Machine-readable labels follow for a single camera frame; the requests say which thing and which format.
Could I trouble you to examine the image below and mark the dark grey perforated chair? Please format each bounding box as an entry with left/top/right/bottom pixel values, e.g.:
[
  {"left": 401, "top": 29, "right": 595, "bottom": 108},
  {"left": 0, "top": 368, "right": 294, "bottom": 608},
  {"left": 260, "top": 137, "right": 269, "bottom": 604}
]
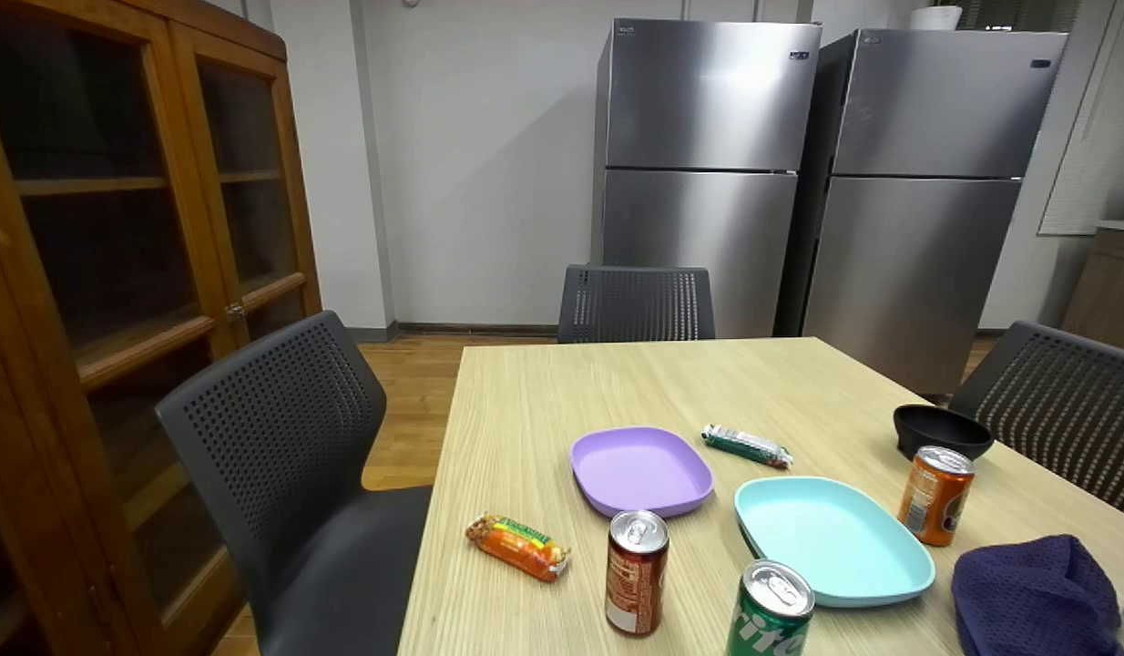
[
  {"left": 557, "top": 264, "right": 717, "bottom": 344},
  {"left": 155, "top": 310, "right": 434, "bottom": 656},
  {"left": 948, "top": 320, "right": 1124, "bottom": 524}
]

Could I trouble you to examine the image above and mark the purple plastic plate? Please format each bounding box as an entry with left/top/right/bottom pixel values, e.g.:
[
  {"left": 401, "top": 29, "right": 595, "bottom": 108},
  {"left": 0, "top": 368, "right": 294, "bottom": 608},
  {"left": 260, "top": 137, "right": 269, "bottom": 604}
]
[{"left": 569, "top": 426, "right": 715, "bottom": 519}]

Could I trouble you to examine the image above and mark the green snack bar packet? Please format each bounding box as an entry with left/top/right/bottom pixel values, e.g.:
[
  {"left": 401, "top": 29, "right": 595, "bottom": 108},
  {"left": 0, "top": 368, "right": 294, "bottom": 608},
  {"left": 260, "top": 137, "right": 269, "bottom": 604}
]
[{"left": 701, "top": 424, "right": 794, "bottom": 471}]

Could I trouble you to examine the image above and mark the orange snack bar packet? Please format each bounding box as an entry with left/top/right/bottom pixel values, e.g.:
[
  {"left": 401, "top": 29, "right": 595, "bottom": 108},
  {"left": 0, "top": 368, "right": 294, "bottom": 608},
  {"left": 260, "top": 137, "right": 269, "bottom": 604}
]
[{"left": 465, "top": 513, "right": 571, "bottom": 583}]

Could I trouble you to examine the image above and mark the brown soda can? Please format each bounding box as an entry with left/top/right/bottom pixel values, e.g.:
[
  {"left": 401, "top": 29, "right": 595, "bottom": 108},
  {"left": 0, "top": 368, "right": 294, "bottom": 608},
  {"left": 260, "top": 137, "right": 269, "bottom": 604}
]
[{"left": 605, "top": 510, "right": 670, "bottom": 638}]

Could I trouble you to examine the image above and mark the row of steel refrigerators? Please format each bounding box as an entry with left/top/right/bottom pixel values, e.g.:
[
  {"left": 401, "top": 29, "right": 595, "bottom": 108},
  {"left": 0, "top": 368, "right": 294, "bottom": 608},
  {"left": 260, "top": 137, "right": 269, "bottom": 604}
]
[{"left": 590, "top": 17, "right": 1069, "bottom": 397}]

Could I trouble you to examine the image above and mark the light blue plastic plate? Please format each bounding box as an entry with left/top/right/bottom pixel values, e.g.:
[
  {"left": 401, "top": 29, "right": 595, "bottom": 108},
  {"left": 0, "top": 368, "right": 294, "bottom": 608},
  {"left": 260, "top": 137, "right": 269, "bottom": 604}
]
[{"left": 734, "top": 476, "right": 937, "bottom": 609}]

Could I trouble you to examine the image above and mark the green soda can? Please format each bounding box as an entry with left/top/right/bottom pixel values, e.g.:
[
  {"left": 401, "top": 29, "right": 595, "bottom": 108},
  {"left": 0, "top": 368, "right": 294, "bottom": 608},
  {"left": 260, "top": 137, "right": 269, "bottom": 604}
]
[{"left": 726, "top": 559, "right": 816, "bottom": 656}]

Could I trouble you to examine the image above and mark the black bowl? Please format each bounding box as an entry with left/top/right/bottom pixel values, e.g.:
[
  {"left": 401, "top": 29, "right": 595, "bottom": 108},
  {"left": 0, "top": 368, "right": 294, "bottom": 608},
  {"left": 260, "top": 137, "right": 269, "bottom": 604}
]
[{"left": 893, "top": 405, "right": 995, "bottom": 462}]

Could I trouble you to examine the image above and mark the orange soda can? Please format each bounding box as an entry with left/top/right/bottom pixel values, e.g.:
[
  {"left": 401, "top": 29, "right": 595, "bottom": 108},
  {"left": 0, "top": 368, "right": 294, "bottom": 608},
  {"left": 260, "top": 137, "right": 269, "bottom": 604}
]
[{"left": 897, "top": 446, "right": 976, "bottom": 548}]

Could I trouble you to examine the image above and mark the wooden glass-door cabinet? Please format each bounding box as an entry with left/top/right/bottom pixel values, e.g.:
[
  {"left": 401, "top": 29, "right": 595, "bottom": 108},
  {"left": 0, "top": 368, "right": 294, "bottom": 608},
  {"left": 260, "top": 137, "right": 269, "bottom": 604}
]
[{"left": 0, "top": 0, "right": 323, "bottom": 656}]

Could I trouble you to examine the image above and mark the white plant pot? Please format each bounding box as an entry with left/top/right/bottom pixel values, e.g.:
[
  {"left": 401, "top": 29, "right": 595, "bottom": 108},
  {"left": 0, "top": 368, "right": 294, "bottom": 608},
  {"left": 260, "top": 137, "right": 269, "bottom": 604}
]
[{"left": 909, "top": 5, "right": 964, "bottom": 32}]

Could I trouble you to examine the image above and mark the dark blue cloth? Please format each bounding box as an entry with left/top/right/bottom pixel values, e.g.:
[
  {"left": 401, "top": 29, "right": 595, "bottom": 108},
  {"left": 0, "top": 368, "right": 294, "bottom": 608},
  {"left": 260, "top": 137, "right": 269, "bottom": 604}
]
[{"left": 950, "top": 534, "right": 1124, "bottom": 656}]

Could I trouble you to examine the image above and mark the wooden side cabinet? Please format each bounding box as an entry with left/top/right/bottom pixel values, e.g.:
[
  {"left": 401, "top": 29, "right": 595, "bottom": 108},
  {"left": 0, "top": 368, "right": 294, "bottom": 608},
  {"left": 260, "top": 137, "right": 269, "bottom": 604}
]
[{"left": 1060, "top": 220, "right": 1124, "bottom": 356}]

